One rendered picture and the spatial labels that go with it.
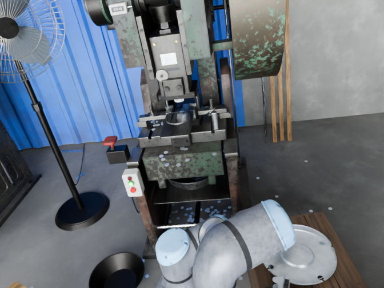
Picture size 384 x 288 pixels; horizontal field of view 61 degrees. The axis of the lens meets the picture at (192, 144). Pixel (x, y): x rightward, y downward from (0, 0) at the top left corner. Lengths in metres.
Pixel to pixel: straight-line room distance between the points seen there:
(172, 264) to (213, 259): 0.41
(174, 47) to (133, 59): 0.19
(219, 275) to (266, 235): 0.13
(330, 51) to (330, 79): 0.24
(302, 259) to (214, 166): 0.57
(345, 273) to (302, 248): 0.17
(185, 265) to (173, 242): 0.08
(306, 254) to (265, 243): 0.72
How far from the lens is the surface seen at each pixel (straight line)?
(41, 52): 1.98
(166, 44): 1.52
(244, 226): 0.71
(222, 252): 0.69
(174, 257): 1.07
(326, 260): 1.43
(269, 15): 1.16
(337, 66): 3.00
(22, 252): 2.43
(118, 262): 2.00
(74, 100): 3.19
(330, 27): 2.88
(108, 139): 1.60
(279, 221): 0.74
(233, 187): 1.59
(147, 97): 1.98
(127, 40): 1.50
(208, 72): 1.81
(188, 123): 1.53
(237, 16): 1.15
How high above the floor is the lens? 1.47
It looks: 31 degrees down
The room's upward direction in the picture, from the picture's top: 10 degrees counter-clockwise
